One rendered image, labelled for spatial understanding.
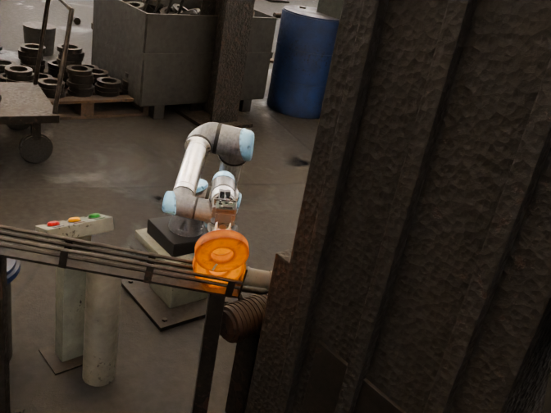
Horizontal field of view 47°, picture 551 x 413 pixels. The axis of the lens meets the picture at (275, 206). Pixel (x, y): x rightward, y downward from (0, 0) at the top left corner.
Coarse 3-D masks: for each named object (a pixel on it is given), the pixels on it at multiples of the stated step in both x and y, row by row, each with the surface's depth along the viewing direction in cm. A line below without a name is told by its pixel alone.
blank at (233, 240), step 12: (204, 240) 175; (216, 240) 174; (228, 240) 175; (240, 240) 176; (204, 252) 177; (228, 252) 183; (240, 252) 179; (204, 264) 181; (216, 264) 182; (228, 264) 182; (240, 264) 183
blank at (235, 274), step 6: (216, 252) 187; (222, 252) 188; (198, 270) 189; (204, 270) 190; (234, 270) 192; (240, 270) 192; (222, 276) 192; (228, 276) 192; (234, 276) 193; (222, 282) 193
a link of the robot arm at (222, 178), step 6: (216, 174) 205; (222, 174) 203; (228, 174) 204; (216, 180) 201; (222, 180) 200; (228, 180) 200; (234, 180) 204; (216, 186) 198; (228, 186) 197; (234, 186) 201; (210, 198) 204
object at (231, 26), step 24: (216, 0) 490; (240, 0) 469; (240, 24) 478; (216, 48) 500; (240, 48) 489; (216, 72) 485; (240, 72) 499; (216, 96) 494; (240, 96) 510; (192, 120) 506; (216, 120) 505; (240, 120) 521
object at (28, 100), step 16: (48, 0) 406; (64, 0) 380; (64, 48) 370; (64, 64) 374; (0, 96) 378; (16, 96) 401; (32, 96) 406; (0, 112) 372; (16, 112) 376; (32, 112) 380; (48, 112) 385; (16, 128) 432; (32, 128) 381; (32, 144) 386; (48, 144) 391; (32, 160) 390
